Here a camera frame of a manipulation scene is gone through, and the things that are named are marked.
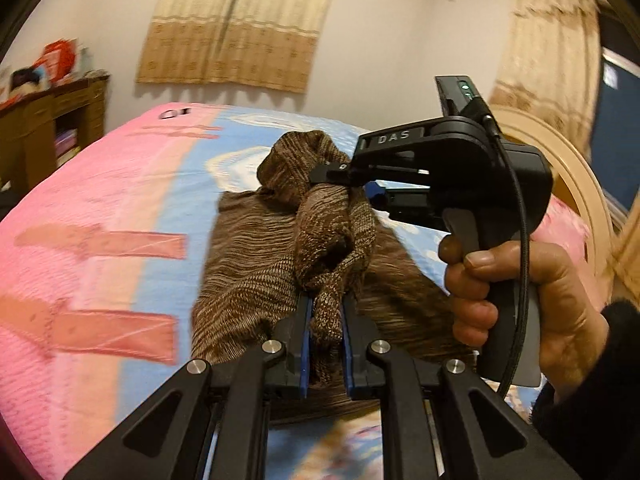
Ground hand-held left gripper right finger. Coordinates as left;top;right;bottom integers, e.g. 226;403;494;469
340;300;583;480

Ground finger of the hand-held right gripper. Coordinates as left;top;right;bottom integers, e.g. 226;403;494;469
367;185;443;222
308;160;368;187

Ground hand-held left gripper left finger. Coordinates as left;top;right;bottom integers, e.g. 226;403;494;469
62;292;313;480

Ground brown knit sweater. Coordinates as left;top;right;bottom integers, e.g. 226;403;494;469
191;130;481;423

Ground person's right forearm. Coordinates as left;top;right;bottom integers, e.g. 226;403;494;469
531;300;640;480

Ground person's right hand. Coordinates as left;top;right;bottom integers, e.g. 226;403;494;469
438;237;613;386

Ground cream wooden headboard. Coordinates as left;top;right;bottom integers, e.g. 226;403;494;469
492;105;640;281

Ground pink pillow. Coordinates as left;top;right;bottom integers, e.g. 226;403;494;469
542;205;591;266

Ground narrow beige curtain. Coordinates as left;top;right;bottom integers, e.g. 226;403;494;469
487;0;601;121

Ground dark blue window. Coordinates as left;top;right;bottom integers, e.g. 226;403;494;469
597;47;640;211

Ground wide beige curtain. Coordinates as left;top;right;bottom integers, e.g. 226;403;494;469
136;0;346;93

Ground pink and blue bed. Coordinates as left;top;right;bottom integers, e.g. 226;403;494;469
0;102;596;480

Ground brown wooden desk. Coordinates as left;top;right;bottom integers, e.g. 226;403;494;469
0;74;111;206

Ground dark bag on desk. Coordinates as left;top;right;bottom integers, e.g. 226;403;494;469
10;67;51;93

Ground black cable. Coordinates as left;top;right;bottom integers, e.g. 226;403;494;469
470;97;531;398

